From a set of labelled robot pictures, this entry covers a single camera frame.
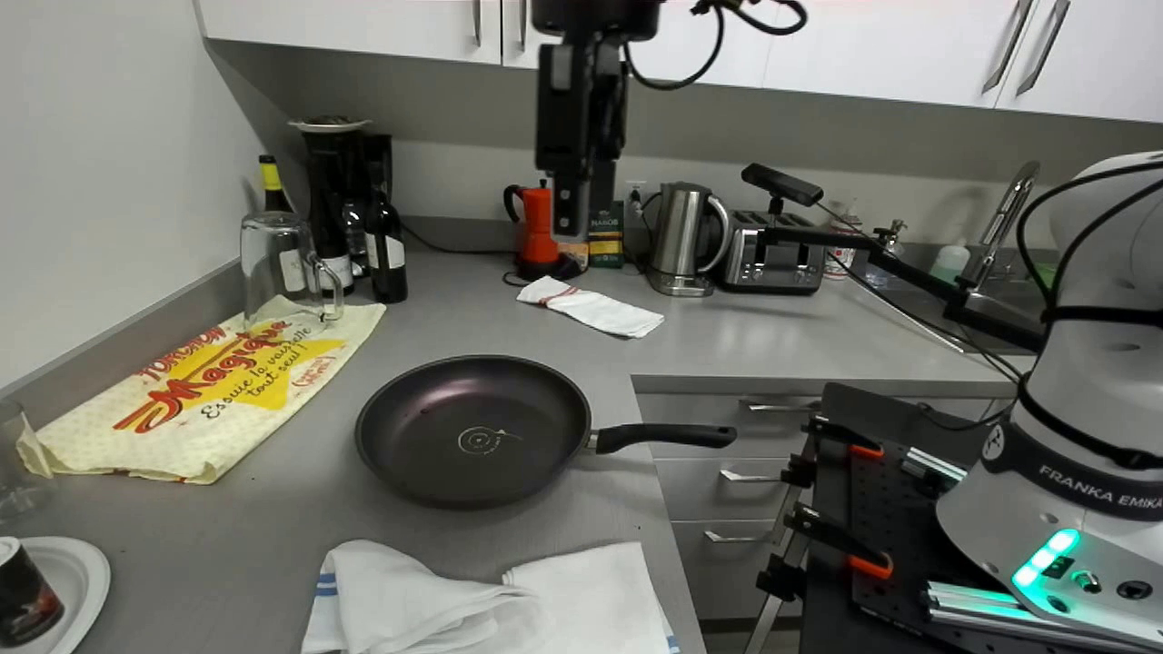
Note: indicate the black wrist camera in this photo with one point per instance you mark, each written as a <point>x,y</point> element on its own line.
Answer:
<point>595,17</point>

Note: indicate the white paper on counter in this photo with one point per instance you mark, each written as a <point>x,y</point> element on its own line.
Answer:
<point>601,313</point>

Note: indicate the dark wine bottle yellow neck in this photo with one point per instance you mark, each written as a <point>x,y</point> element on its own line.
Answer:
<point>275,184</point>

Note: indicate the stainless steel electric kettle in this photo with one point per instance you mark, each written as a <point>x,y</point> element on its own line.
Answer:
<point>676,241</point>

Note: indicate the small white plate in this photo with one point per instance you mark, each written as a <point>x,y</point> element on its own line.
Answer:
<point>79,581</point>

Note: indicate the small dark bottle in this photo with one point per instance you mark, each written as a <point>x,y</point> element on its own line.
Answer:
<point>388,259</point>

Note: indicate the silver toaster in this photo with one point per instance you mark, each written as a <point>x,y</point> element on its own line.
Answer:
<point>767,259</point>

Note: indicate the aluminium rail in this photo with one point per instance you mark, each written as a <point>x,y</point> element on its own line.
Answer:
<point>968,600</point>

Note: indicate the black coffee maker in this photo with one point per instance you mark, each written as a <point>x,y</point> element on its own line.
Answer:
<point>332,167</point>

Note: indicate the grey base drawer cabinet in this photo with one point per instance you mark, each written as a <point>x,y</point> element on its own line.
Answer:
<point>690,486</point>

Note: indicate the yellow bag with red print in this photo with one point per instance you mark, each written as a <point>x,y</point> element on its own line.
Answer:
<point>193,400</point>

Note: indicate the red moka pot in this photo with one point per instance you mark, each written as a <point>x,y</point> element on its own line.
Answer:
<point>535,236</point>

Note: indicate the black exterior camera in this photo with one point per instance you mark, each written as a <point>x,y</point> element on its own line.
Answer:
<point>781,184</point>

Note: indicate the small yellow green box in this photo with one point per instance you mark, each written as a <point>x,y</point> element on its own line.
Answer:
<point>609,252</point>

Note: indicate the small clear glass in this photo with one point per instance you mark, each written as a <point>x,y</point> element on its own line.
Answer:
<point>19,472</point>

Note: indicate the green soap bottle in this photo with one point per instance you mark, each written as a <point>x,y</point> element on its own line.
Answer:
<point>949,259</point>

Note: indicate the steel sink faucet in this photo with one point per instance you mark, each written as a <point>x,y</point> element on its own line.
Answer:
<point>1010,202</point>

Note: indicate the upturned clear drinking glass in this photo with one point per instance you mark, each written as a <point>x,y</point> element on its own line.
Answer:
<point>275,259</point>

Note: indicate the white wiping cloth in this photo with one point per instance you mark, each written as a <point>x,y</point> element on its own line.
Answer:
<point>401,600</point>

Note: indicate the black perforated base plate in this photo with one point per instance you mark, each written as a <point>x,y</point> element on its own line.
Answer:
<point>872,509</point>

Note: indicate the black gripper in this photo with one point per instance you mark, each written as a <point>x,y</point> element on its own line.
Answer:
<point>584,111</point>

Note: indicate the white wall cabinets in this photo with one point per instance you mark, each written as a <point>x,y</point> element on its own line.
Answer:
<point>365,22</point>

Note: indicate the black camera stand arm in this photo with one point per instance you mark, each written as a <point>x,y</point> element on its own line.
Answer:
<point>922,280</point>

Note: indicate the black non-stick frying pan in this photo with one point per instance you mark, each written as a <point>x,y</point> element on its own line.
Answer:
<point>472,430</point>

